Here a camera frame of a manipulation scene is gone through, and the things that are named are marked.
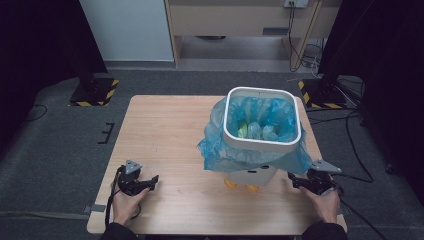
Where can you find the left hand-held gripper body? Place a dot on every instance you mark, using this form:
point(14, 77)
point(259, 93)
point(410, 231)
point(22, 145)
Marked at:
point(131, 183)

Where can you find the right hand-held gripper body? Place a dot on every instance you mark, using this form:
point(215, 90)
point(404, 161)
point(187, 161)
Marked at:
point(320, 181)

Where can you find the white trash bin with face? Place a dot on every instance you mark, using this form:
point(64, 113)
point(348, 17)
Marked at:
point(253, 176)

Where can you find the blue plastic trash bag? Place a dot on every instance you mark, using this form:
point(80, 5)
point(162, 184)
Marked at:
point(226, 156)

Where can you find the person's right hand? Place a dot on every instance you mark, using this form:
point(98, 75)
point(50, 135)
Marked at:
point(325, 206)

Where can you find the person's left hand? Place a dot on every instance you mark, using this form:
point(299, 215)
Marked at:
point(126, 208)

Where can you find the grey tape strip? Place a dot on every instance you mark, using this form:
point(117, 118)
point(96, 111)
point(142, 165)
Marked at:
point(96, 208)

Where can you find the clear crumpled plastic piece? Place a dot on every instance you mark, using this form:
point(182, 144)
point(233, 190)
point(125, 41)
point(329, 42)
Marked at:
point(269, 133)
point(254, 130)

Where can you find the green crumpled wrapper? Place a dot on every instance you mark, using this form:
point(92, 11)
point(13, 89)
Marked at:
point(242, 130)

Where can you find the dark curtain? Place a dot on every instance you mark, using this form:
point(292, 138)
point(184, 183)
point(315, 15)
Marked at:
point(36, 50)
point(386, 66)

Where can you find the white cabinet panel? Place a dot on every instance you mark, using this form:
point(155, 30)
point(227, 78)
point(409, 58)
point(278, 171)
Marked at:
point(130, 30)

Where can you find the light wooden desk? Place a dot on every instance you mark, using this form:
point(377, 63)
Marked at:
point(233, 16)

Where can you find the white power outlet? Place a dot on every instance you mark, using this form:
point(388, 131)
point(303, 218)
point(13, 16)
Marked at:
point(296, 3)

